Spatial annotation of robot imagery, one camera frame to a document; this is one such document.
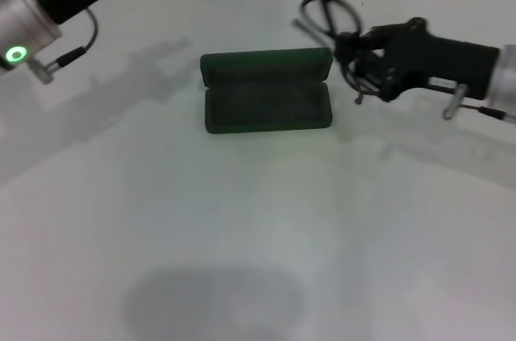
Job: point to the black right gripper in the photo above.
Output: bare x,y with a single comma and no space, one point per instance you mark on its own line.
443,59

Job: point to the black glasses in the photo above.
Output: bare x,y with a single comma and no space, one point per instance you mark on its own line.
329,14

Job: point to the green glasses case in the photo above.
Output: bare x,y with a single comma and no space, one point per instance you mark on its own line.
262,107

